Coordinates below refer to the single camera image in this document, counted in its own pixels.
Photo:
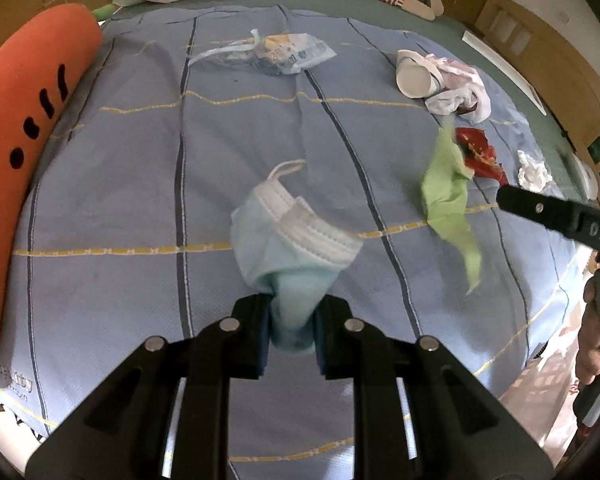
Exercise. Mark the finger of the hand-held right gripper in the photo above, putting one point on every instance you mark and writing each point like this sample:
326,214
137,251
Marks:
535,207

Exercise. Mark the blue face mask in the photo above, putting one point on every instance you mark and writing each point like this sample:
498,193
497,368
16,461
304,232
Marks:
290,260

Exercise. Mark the white red printed trash bag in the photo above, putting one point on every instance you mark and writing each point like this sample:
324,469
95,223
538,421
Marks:
540,385

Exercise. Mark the orange carrot plush pillow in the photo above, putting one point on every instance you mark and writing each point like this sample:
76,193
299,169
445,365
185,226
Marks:
25,110

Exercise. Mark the red snack wrapper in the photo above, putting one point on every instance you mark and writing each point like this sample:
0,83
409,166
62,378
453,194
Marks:
480,155

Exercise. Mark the blue plaid blanket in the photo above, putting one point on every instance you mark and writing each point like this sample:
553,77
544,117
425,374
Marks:
130,185

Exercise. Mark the person's right hand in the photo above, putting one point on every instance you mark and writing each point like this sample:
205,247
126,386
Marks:
590,340

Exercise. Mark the white flat board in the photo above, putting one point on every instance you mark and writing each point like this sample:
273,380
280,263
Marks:
480,46

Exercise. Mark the white handheld mite vacuum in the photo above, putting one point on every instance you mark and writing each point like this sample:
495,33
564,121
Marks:
587,177

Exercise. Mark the green paper napkin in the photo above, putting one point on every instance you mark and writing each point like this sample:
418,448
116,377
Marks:
445,185

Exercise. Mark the white paper cup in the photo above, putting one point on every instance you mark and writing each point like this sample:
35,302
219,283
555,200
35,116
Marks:
415,77

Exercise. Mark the white tissue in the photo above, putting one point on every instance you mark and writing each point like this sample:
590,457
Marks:
532,172

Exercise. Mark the clear plastic bag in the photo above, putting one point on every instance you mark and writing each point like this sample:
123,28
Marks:
290,52

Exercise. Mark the white pink printed plastic bag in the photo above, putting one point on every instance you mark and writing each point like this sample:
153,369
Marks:
455,95

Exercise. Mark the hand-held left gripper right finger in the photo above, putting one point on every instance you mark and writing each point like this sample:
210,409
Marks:
321,345

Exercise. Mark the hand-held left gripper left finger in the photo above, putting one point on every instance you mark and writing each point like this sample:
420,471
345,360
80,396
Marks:
262,340

